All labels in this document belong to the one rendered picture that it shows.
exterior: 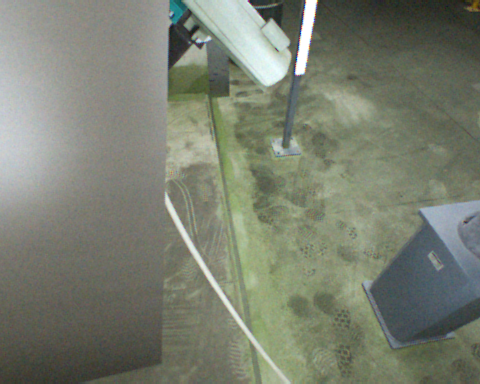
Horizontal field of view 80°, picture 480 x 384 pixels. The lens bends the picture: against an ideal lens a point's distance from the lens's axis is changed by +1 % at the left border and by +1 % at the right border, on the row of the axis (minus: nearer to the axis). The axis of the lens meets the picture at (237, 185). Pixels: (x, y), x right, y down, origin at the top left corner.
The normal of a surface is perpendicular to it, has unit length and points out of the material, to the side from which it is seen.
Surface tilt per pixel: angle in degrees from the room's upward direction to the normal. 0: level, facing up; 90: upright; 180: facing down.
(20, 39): 90
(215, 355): 0
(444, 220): 0
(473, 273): 0
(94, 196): 90
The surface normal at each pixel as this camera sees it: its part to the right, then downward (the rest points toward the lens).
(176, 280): 0.00, -0.66
